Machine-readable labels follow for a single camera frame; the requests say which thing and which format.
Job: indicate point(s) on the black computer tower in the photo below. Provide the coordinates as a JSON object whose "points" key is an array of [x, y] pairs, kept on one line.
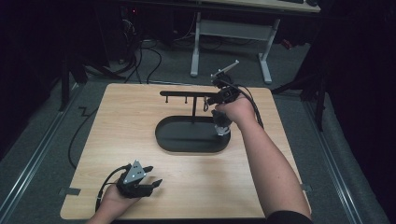
{"points": [[129, 31]]}

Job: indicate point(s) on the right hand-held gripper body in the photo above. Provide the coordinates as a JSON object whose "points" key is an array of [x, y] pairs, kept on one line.
{"points": [[225, 90]]}

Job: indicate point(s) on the white-legged desk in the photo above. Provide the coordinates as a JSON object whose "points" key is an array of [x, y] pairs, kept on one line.
{"points": [[233, 31]]}

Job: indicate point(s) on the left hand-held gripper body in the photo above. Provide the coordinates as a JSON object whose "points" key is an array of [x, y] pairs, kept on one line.
{"points": [[134, 182]]}

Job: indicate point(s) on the small red object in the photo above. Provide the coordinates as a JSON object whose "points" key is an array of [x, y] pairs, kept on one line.
{"points": [[286, 44]]}

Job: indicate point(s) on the person's left hand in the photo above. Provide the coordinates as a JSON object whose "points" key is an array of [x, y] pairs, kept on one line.
{"points": [[115, 202]]}

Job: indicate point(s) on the black key rack with tray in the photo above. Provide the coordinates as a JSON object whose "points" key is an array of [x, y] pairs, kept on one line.
{"points": [[190, 133]]}

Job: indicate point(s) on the aluminium floor rail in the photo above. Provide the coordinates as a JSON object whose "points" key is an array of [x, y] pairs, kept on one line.
{"points": [[34, 155], [336, 174]]}

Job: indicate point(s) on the person's black sleeve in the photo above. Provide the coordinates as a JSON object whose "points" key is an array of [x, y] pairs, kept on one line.
{"points": [[288, 218]]}

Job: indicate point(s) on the black metal stand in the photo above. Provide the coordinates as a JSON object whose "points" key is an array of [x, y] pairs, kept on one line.
{"points": [[67, 81], [317, 99]]}

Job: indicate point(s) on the grey tape strip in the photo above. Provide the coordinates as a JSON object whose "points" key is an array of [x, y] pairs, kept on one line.
{"points": [[70, 191], [306, 187]]}

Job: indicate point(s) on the person's right hand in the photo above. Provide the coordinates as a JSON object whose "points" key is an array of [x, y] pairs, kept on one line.
{"points": [[237, 110]]}

